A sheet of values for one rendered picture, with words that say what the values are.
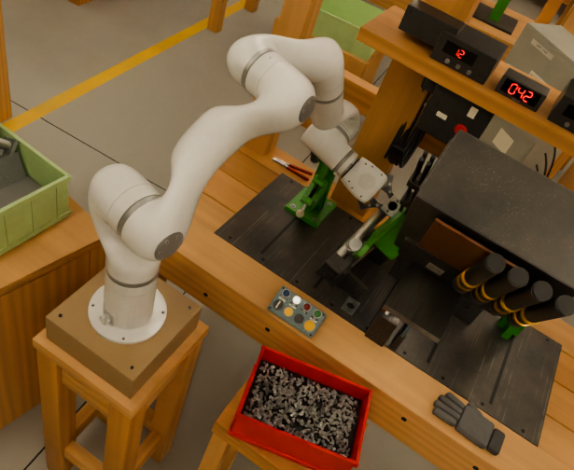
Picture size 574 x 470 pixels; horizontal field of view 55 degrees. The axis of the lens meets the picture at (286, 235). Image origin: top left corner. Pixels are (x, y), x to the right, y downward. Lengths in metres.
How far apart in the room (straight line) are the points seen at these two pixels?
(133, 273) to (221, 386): 1.30
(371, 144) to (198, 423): 1.30
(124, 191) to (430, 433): 1.01
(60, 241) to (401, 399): 1.10
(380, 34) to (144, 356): 1.04
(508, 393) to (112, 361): 1.10
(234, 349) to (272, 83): 1.64
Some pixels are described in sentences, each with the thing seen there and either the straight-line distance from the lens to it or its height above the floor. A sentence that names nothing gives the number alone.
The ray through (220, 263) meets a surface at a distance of 1.66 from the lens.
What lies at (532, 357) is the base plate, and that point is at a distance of 1.92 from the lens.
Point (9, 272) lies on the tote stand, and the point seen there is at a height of 0.79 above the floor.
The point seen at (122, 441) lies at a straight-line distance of 1.63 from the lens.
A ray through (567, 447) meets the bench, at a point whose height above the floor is 0.88.
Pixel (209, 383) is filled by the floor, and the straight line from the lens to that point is 2.47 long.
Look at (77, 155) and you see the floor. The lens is 3.32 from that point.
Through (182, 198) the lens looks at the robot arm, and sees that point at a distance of 1.11.
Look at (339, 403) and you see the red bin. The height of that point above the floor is 0.88.
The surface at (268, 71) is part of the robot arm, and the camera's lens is 1.16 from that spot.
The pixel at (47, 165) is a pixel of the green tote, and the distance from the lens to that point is 1.83.
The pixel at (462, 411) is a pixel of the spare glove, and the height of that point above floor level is 0.92.
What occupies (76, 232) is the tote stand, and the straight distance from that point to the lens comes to 1.84.
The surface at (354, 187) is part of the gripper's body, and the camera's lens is 1.57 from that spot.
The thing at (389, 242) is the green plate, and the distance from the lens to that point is 1.55.
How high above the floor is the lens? 2.15
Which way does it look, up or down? 44 degrees down
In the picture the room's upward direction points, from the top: 22 degrees clockwise
